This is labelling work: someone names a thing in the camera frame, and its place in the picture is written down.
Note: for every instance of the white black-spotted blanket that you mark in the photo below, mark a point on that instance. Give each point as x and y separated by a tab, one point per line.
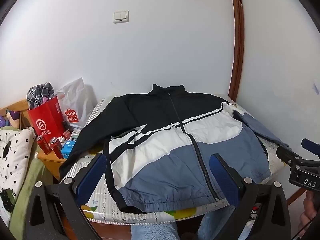
15	155

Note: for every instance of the black white blue jacket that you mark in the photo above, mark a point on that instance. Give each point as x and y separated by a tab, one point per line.
162	120

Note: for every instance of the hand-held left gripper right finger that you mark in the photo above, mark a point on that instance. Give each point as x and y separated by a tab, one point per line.
225	180

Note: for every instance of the green blanket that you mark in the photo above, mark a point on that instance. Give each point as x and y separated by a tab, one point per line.
27	180

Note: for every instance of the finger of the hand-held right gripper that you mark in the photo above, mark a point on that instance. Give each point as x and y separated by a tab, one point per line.
311	146
287	155

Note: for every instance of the grey plaid cloth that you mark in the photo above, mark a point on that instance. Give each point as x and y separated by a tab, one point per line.
40	92

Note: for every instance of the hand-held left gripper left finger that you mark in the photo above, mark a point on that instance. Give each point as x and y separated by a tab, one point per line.
90	177

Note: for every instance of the red paper bag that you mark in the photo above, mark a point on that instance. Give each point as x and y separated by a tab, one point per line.
46	120

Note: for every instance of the purple printed cushion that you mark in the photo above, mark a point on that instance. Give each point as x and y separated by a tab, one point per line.
11	117

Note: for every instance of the blue small box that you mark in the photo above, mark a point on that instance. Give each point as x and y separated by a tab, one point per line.
68	150

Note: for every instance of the blue fluffy cloth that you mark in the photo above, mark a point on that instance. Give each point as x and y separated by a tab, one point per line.
152	230

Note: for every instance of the person's right hand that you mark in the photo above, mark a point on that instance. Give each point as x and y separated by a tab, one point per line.
311	211

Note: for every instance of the white plastic bag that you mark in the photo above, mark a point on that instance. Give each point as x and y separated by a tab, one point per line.
80	100

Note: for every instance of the wooden nightstand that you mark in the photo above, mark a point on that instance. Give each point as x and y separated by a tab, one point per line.
53	165

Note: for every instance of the wooden headboard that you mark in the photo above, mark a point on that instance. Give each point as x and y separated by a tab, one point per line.
23	110

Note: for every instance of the brown wooden door frame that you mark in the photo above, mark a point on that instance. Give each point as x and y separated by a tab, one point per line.
237	42

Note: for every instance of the red drink can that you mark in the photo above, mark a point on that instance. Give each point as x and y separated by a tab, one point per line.
57	148
43	145

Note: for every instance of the white light switch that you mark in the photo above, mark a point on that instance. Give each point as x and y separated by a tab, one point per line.
121	16

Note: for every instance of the fruit print tablecloth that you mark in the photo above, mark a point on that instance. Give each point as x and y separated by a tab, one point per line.
107	202

